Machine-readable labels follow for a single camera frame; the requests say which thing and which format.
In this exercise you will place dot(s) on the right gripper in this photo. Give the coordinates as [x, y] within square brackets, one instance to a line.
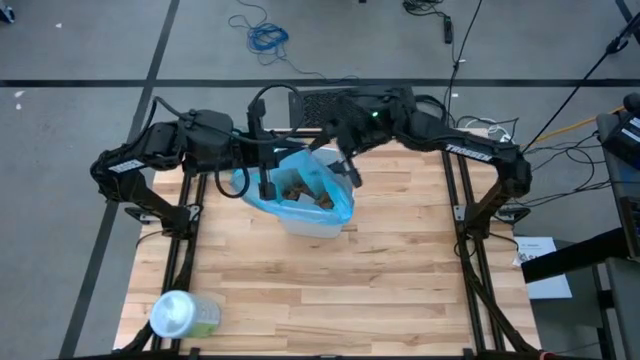
[367, 122]

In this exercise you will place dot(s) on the small dark floor object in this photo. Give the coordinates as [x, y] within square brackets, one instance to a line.
[6, 15]

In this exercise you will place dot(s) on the black beam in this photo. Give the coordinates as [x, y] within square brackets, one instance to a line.
[575, 257]

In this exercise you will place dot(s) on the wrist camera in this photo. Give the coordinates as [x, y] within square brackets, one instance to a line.
[354, 177]
[267, 191]

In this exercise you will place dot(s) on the white printed paper sheet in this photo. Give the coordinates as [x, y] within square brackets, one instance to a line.
[550, 290]

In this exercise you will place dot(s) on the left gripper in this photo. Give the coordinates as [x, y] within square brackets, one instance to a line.
[255, 156]

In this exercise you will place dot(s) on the black perforated floor panel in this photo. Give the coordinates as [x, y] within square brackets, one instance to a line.
[320, 110]

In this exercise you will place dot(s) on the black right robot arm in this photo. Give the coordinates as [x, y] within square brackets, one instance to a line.
[470, 154]

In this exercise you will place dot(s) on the grey cart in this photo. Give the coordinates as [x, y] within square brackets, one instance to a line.
[625, 300]

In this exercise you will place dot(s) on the black power strip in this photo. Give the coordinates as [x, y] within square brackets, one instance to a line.
[448, 30]

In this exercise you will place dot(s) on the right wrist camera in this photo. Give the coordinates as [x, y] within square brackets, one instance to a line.
[354, 177]

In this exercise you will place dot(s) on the black stand pole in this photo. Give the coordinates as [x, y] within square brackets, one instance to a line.
[614, 46]

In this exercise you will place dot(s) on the black device with labels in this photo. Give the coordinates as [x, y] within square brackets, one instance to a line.
[627, 135]

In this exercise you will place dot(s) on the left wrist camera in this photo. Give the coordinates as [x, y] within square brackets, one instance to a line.
[267, 191]

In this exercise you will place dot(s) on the wipes canister with green label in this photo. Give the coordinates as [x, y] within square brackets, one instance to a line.
[175, 315]

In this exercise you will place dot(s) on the white power strip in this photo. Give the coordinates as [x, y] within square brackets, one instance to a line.
[502, 136]

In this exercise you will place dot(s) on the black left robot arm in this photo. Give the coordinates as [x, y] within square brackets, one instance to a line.
[210, 135]

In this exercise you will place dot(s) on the light blue trash bag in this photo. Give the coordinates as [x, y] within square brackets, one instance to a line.
[300, 214]

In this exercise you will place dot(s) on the black aluminium table frame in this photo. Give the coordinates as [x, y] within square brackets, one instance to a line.
[472, 290]

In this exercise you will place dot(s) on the white plastic trash bin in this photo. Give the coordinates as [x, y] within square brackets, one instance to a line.
[315, 230]

